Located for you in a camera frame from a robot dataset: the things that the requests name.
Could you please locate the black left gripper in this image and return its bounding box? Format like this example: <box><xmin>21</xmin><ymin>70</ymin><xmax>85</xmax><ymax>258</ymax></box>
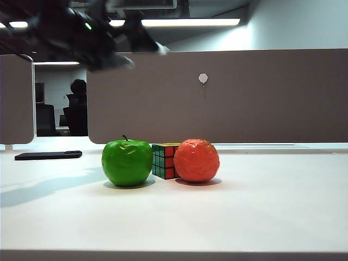
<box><xmin>64</xmin><ymin>7</ymin><xmax>169</xmax><ymax>73</ymax></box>

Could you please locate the green apple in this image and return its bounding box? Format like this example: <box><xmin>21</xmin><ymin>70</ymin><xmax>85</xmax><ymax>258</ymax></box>
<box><xmin>101</xmin><ymin>134</ymin><xmax>154</xmax><ymax>188</ymax></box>

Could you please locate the orange fruit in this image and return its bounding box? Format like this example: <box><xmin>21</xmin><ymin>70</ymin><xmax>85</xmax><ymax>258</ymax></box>
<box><xmin>173</xmin><ymin>138</ymin><xmax>220</xmax><ymax>183</ymax></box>

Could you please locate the Rubik's cube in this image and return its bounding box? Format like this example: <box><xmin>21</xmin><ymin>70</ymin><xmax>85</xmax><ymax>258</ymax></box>
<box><xmin>151</xmin><ymin>142</ymin><xmax>182</xmax><ymax>181</ymax></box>

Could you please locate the seated person in background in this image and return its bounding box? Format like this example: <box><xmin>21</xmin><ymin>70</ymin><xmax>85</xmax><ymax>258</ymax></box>
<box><xmin>70</xmin><ymin>78</ymin><xmax>88</xmax><ymax>96</ymax></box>

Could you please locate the long ceiling light strip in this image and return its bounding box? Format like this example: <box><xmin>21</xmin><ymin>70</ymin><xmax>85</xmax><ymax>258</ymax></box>
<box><xmin>0</xmin><ymin>18</ymin><xmax>241</xmax><ymax>29</ymax></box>

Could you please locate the short ceiling light strip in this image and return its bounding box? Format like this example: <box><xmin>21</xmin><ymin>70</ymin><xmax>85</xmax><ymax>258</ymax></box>
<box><xmin>34</xmin><ymin>61</ymin><xmax>80</xmax><ymax>66</ymax></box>

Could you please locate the black smartphone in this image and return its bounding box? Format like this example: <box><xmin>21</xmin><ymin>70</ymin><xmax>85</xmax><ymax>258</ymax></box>
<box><xmin>14</xmin><ymin>150</ymin><xmax>83</xmax><ymax>161</ymax></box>

